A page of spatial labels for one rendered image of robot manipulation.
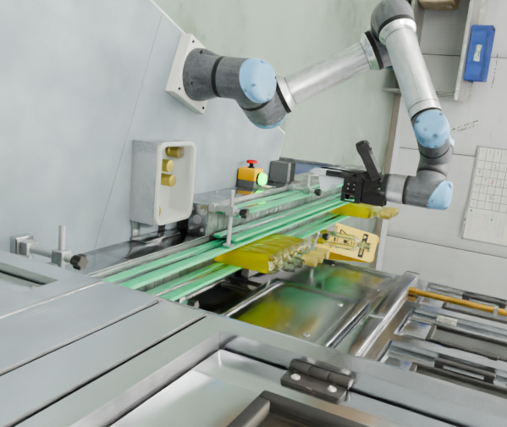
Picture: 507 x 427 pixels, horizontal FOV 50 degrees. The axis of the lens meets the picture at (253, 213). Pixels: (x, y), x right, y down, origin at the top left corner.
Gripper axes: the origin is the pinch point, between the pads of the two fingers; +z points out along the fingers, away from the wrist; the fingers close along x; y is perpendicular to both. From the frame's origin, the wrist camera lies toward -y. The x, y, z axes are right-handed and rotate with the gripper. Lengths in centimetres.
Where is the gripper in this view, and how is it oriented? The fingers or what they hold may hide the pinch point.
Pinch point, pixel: (317, 168)
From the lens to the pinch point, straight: 150.8
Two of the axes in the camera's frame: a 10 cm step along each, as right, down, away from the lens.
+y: -1.0, 9.8, 2.0
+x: 4.6, -1.4, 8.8
